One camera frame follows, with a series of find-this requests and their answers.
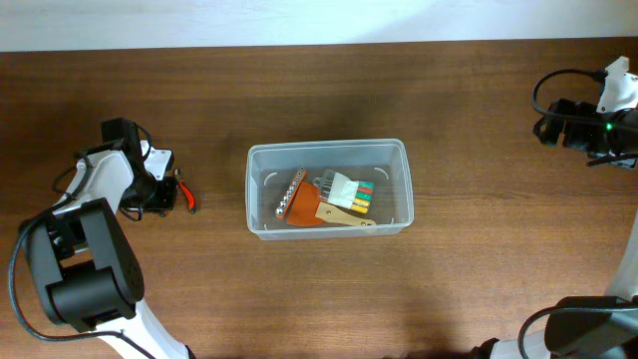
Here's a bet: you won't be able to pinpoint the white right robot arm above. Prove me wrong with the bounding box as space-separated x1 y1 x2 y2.
470 99 637 358

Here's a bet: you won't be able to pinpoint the orange socket bit rail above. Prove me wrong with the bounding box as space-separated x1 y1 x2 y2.
275 168 307 219

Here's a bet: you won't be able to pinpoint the clear plastic container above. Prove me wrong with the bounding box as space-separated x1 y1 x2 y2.
245 139 415 240

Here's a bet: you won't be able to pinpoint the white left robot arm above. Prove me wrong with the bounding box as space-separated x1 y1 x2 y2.
15 144 193 358

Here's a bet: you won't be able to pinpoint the orange handled pliers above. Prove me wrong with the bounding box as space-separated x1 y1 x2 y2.
173 169 197 214

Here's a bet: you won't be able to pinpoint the orange scraper wooden handle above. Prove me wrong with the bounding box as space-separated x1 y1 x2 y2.
286 181 376 227

